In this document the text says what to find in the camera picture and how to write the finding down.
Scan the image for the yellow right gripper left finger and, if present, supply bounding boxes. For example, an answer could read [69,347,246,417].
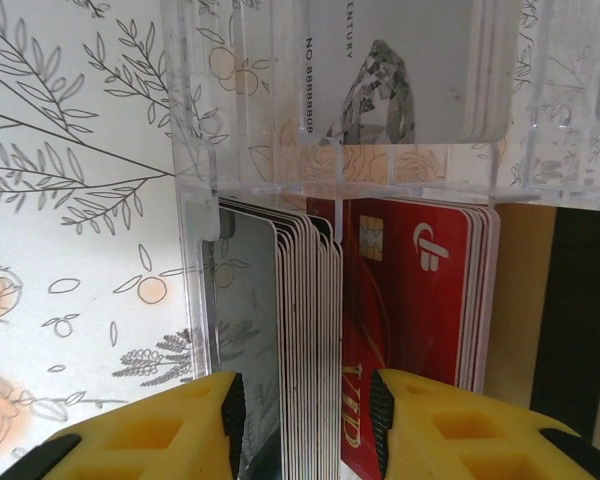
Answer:
[9,372,246,480]

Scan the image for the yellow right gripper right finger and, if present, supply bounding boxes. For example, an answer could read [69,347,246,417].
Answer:
[369,368,600,480]

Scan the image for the stack of dark grey cards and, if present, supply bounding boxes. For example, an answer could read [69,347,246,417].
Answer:
[194,198,345,480]

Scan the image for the clear acrylic card box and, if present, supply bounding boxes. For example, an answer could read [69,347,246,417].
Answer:
[162,0,600,396]

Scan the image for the stack of red cards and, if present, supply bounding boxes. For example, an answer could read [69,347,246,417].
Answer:
[305,195,502,480]

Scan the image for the stack of gold cards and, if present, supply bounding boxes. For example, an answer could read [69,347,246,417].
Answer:
[493,202,600,444]

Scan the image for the stack of silver cards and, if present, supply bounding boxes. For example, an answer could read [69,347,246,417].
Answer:
[293,0,520,147]

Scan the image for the floral patterned table cover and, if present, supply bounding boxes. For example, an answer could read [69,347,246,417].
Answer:
[0,0,600,454]

